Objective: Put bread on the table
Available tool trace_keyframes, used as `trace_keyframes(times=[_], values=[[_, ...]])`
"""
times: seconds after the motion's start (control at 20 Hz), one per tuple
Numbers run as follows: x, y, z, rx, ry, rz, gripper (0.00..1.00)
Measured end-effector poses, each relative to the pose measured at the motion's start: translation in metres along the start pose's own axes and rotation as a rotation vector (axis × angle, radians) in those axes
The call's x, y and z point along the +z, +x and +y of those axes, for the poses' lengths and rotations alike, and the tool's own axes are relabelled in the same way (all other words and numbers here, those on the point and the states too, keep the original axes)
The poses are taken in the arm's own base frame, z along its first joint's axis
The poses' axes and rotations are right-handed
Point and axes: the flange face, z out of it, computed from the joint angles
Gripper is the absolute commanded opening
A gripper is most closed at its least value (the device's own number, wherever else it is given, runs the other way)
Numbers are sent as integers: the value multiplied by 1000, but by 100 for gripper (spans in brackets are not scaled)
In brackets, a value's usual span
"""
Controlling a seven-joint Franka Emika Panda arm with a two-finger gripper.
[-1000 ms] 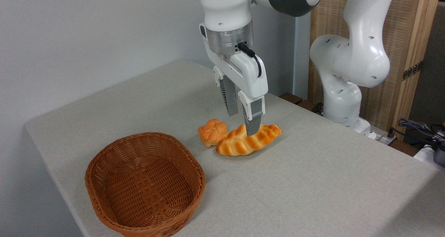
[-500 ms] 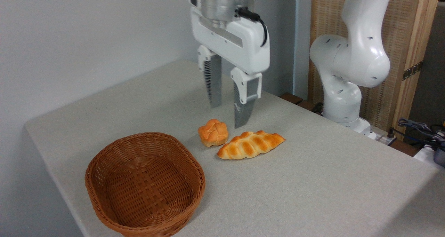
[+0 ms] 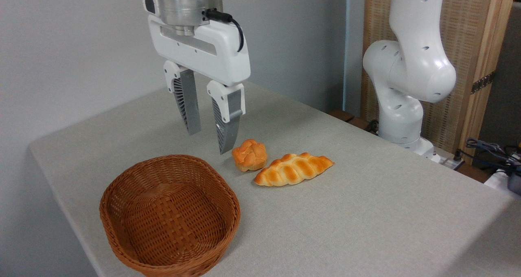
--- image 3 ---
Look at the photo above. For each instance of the grey-blue round object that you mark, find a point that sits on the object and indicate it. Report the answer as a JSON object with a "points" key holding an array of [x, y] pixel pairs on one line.
{"points": [[515, 183]]}

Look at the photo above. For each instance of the long braided bread loaf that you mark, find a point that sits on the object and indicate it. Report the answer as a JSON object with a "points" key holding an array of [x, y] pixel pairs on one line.
{"points": [[293, 169]]}

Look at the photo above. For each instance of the round orange bread bun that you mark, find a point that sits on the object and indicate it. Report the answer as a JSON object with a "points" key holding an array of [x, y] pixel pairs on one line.
{"points": [[250, 155]]}

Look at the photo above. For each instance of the brown wicker basket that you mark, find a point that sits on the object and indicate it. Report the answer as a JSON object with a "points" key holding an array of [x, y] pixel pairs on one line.
{"points": [[171, 216]]}

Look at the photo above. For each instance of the metal hinge on panel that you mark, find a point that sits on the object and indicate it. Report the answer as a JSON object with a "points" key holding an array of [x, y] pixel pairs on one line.
{"points": [[483, 83]]}

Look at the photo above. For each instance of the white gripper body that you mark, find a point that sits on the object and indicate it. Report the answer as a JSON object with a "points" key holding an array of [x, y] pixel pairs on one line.
{"points": [[211, 51]]}

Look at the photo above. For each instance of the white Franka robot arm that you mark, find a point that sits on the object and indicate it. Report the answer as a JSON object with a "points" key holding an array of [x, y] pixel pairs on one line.
{"points": [[409, 65]]}

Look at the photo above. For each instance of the dark wooden base board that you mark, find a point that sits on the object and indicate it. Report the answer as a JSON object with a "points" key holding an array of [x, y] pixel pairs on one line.
{"points": [[350, 118]]}

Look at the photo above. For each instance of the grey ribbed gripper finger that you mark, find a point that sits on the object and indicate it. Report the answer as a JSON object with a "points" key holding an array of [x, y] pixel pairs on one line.
{"points": [[190, 102], [230, 122]]}

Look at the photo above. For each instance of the wooden woven screen panel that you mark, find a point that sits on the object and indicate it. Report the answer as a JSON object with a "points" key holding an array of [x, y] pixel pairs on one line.
{"points": [[468, 45]]}

